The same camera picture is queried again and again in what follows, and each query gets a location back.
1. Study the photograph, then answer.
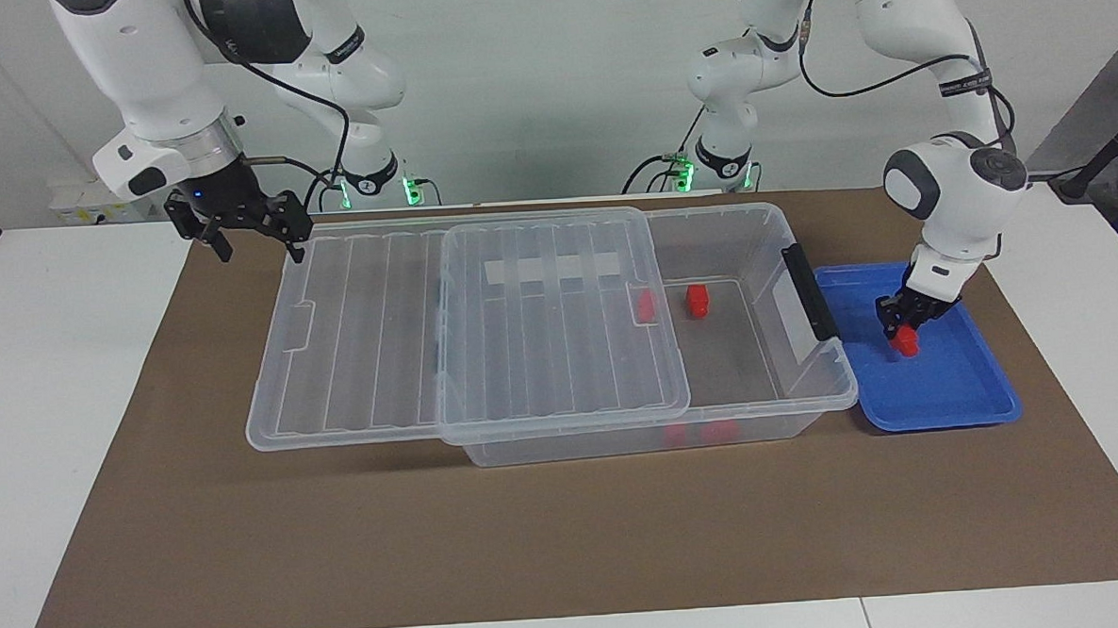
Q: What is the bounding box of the black base cable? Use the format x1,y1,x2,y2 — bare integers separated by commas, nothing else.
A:
619,109,710,196
312,163,444,212

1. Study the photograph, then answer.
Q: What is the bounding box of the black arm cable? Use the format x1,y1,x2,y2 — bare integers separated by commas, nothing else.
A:
796,0,1025,271
185,0,357,218

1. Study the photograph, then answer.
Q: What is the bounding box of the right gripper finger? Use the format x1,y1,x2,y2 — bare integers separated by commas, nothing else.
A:
163,191,235,267
240,192,315,266

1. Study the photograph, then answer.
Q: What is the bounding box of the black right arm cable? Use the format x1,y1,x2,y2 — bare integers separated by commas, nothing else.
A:
185,0,357,218

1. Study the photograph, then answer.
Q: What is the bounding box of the white power strip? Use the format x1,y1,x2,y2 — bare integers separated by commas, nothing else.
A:
48,176,155,226

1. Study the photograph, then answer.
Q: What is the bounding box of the clear ribbed plastic lid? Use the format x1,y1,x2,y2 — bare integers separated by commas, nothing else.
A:
238,205,695,458

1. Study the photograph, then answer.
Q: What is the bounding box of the blue plastic tray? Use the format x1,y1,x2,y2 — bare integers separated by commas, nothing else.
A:
814,256,1025,436

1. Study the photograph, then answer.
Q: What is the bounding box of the black box latch handle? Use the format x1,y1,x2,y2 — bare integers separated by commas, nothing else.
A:
781,241,842,343

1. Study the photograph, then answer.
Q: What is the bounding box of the black left base cable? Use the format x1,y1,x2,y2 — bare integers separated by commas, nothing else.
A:
619,109,710,196

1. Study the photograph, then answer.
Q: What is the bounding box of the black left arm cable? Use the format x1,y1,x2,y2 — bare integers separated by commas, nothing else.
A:
796,0,1025,271

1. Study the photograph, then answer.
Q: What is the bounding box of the black right base cable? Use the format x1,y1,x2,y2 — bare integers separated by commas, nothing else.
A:
312,163,444,212

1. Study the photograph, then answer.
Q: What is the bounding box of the clear plastic storage box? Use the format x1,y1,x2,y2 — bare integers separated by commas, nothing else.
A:
430,197,863,471

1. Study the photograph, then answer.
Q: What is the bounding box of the brown table mat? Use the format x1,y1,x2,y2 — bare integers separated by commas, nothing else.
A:
8,176,1118,628

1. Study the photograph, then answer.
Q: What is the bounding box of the black stand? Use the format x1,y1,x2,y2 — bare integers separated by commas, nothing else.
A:
1045,101,1118,204

